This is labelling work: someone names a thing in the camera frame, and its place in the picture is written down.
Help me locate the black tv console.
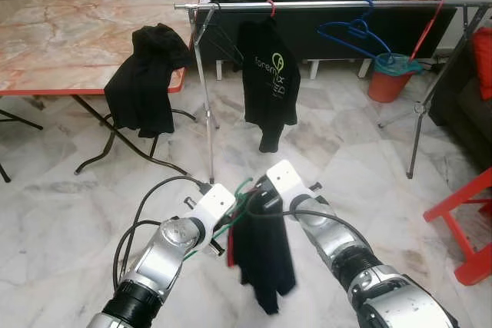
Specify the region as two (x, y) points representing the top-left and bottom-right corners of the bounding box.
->
(92, 0), (462, 64)

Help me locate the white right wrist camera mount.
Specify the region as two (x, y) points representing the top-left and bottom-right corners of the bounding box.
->
(265, 161), (310, 206)

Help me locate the dark grey sofa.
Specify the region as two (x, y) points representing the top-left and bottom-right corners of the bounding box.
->
(430, 36), (492, 171)

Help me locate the black wire hanger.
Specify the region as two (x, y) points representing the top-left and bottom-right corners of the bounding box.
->
(204, 21), (245, 68)

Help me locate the blue plastic hanger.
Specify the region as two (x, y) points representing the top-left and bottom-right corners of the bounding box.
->
(317, 0), (393, 58)

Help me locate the green plastic hanger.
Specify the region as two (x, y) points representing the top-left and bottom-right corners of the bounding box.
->
(184, 178), (258, 263)

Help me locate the orange plastic bucket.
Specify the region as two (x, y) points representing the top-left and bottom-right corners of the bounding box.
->
(367, 53), (424, 104)

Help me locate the red cushion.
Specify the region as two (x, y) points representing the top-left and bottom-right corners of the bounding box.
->
(473, 27), (492, 100)

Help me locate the silver metal clothes rack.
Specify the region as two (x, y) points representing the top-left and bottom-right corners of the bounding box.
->
(175, 0), (492, 183)

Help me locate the marble pattern folding table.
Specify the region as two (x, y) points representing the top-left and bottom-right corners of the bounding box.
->
(0, 0), (202, 183)

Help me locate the teal plastic bag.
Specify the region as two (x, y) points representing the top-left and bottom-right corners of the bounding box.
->
(374, 53), (424, 77)

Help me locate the red plastic stool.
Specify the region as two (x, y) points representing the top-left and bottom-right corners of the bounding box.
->
(423, 168), (492, 287)

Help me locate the black shirt with green logo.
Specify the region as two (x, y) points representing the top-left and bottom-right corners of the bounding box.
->
(236, 19), (302, 154)
(104, 25), (193, 138)

